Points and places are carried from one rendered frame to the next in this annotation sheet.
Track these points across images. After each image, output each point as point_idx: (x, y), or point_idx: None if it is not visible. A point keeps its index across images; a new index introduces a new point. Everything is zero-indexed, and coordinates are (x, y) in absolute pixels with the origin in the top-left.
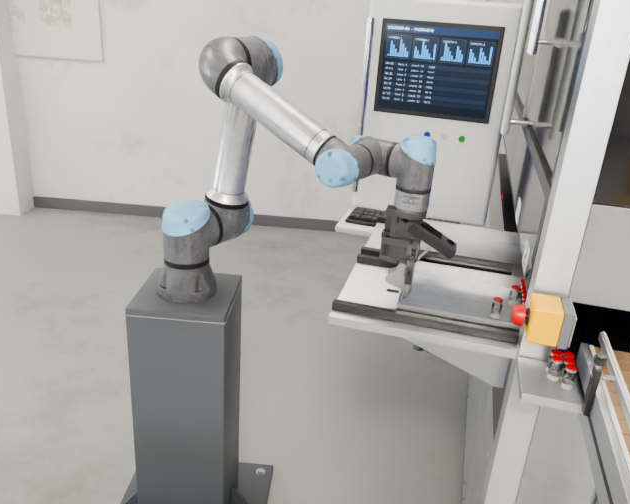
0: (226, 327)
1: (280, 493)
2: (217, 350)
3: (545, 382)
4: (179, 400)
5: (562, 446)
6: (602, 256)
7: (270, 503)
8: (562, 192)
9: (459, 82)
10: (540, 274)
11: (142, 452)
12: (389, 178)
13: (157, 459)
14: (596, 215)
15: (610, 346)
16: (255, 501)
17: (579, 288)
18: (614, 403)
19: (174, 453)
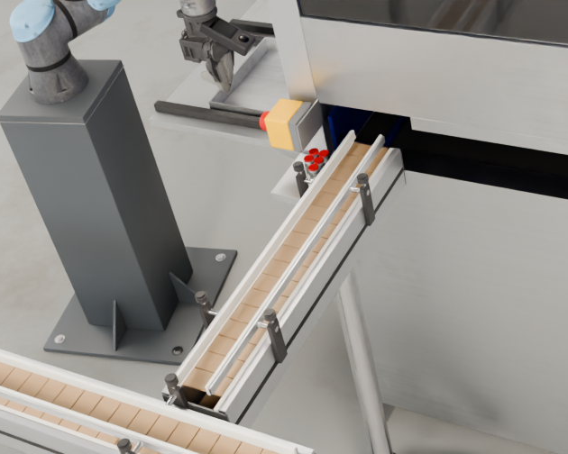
0: (91, 125)
1: (238, 279)
2: (88, 149)
3: None
4: (73, 195)
5: None
6: (327, 62)
7: (224, 290)
8: (273, 8)
9: None
10: (288, 79)
11: (59, 244)
12: None
13: (75, 250)
14: (306, 27)
15: (341, 147)
16: (207, 288)
17: (322, 91)
18: (313, 203)
19: (87, 244)
